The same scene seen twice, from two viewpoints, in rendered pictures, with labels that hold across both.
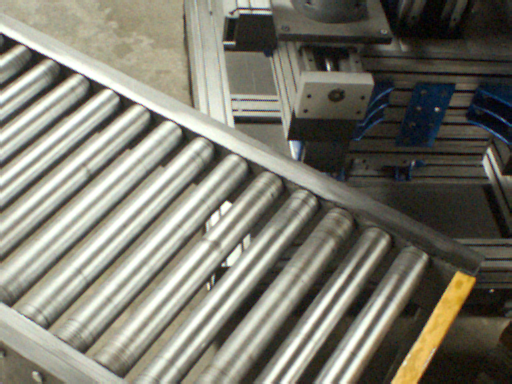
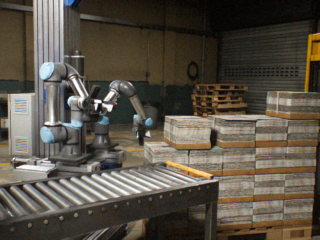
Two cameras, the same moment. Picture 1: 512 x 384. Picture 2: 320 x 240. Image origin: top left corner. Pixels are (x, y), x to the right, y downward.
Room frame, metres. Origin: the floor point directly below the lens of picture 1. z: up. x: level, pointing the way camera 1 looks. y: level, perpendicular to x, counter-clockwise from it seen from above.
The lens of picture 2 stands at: (-0.25, 1.77, 1.36)
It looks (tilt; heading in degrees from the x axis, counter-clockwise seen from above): 6 degrees down; 298
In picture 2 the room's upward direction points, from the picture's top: 1 degrees clockwise
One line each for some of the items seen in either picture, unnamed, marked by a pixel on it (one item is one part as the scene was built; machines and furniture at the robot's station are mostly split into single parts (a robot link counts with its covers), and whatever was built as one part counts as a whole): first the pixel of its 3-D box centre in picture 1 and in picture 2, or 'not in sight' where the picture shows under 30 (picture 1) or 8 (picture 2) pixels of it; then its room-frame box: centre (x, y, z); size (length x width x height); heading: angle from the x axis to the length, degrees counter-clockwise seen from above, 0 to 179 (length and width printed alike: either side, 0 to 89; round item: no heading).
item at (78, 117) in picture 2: not in sight; (79, 118); (1.24, 0.04, 1.12); 0.11 x 0.08 x 0.11; 76
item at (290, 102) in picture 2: not in sight; (288, 162); (0.22, -1.61, 0.65); 0.39 x 0.30 x 1.29; 133
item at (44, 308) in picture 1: (124, 228); (122, 185); (0.85, 0.14, 0.77); 0.47 x 0.05 x 0.05; 154
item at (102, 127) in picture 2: not in sight; (101, 124); (1.58, -0.62, 0.98); 0.13 x 0.12 x 0.14; 163
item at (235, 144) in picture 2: not in sight; (228, 140); (0.66, -1.21, 0.86); 0.38 x 0.29 x 0.04; 132
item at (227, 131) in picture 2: not in sight; (229, 130); (0.66, -1.21, 0.95); 0.38 x 0.29 x 0.23; 132
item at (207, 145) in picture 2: not in sight; (190, 144); (0.86, -0.85, 0.86); 0.29 x 0.16 x 0.04; 43
